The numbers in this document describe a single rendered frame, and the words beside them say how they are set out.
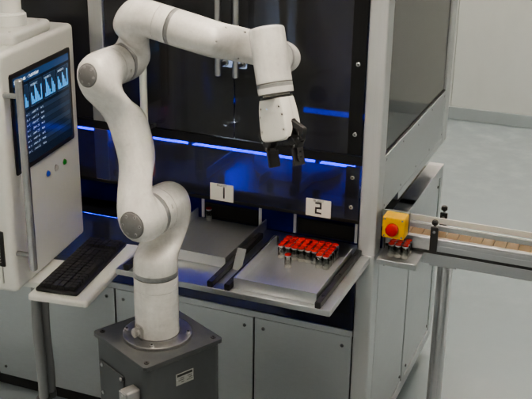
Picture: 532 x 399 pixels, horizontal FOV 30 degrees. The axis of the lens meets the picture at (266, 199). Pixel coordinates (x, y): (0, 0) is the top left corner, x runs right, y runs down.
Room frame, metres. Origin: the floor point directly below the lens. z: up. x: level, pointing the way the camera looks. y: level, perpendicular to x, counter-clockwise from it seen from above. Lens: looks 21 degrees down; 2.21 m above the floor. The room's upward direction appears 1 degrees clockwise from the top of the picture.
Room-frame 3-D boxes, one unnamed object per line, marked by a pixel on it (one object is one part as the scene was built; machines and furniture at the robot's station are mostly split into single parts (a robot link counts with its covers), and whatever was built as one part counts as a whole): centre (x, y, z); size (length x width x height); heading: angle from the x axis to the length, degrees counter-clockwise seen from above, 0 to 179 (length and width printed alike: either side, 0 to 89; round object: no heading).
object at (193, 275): (2.87, 0.05, 0.87); 0.70 x 0.48 x 0.02; 68
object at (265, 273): (2.76, -0.09, 0.90); 0.34 x 0.26 x 0.04; 158
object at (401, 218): (2.89, -0.41, 0.99); 0.08 x 0.07 x 0.07; 158
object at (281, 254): (2.84, -0.12, 0.91); 0.18 x 0.02 x 0.05; 68
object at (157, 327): (2.40, 0.29, 0.95); 0.19 x 0.19 x 0.18
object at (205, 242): (3.00, 0.18, 0.90); 0.34 x 0.26 x 0.04; 158
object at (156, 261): (2.43, 0.28, 1.16); 0.19 x 0.12 x 0.24; 154
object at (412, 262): (2.92, -0.44, 0.87); 0.14 x 0.13 x 0.02; 158
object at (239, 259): (2.75, 0.10, 0.91); 0.14 x 0.03 x 0.06; 158
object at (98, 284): (2.94, 0.62, 0.79); 0.45 x 0.28 x 0.03; 165
